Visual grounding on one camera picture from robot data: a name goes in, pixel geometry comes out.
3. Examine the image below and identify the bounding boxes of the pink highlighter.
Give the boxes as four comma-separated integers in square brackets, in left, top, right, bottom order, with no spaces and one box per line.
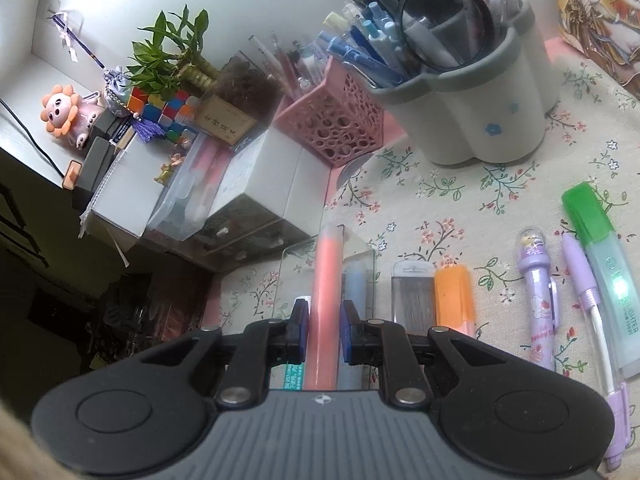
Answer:
[303,224,344,391]

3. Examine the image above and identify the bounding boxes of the clear plastic drawer tray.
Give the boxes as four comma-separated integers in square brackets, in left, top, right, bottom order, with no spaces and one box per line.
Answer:
[276,223,375,390]

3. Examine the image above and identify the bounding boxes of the grey pencil lead case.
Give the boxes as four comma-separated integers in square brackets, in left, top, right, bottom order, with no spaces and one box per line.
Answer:
[390,260,436,336]

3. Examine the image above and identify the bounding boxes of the orange highlighter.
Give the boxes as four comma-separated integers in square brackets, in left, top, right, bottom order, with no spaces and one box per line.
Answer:
[434,264,476,337]

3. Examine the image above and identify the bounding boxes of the teal white glue stick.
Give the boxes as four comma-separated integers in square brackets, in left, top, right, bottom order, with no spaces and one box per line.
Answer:
[283,364,305,391]

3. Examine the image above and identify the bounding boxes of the blue pen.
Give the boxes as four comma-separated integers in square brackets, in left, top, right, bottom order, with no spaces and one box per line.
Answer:
[337,254,372,390]

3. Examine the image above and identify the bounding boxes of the floral table cloth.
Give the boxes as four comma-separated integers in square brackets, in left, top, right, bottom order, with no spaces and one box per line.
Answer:
[219,54,640,476]

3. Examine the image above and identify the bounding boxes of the white mini drawer cabinet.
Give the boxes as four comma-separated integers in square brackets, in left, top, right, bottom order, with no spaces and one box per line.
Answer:
[192,128,330,272]

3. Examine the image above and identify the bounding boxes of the clear plastic storage box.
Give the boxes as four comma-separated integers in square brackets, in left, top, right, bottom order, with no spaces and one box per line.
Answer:
[146,133,233,242]

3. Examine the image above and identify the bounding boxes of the purple cartoon pen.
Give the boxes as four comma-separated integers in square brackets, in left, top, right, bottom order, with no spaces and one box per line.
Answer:
[516,228,559,370]

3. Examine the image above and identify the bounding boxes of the white box on shelf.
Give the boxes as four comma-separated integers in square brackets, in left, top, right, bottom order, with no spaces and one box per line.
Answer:
[79,136,174,252]

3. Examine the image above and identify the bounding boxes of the pink perforated pen holder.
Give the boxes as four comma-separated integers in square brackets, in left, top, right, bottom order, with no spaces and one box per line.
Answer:
[272,60,384,167]

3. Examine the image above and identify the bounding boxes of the colourful rubik cube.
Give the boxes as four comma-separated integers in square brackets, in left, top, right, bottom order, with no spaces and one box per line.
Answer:
[125,88,200,143]

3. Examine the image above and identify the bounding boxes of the lilac gel pen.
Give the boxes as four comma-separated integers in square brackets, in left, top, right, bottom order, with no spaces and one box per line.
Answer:
[561,233,631,471]

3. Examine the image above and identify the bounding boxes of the glass box with label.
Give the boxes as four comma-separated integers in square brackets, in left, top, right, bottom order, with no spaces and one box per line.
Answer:
[193,51,283,148]

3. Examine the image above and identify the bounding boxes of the green highlighter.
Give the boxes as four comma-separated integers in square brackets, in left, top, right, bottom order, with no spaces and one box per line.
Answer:
[562,182,639,379]

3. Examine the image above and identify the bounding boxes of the grey flower-shaped pen holder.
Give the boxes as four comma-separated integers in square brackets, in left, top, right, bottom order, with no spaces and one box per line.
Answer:
[370,0,560,166]

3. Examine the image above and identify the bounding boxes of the purple sachet with tassel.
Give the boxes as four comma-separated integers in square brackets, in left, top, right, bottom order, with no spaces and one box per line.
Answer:
[102,66,165,143]

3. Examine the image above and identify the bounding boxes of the lucky bamboo plant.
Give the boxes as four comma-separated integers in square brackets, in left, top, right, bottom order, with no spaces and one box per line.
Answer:
[126,6,219,99]

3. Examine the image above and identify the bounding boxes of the orange lion toy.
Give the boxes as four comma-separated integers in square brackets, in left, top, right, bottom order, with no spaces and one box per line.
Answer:
[40,84,104,151]

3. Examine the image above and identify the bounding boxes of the black magnifying glass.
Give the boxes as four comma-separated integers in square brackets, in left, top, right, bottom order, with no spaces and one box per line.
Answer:
[396,0,497,73]

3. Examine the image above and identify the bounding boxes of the cartoon cover book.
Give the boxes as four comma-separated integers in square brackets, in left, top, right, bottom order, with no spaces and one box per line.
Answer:
[558,0,639,96]

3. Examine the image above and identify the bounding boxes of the black power cable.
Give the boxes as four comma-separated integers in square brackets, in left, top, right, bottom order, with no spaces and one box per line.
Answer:
[0,96,66,181]

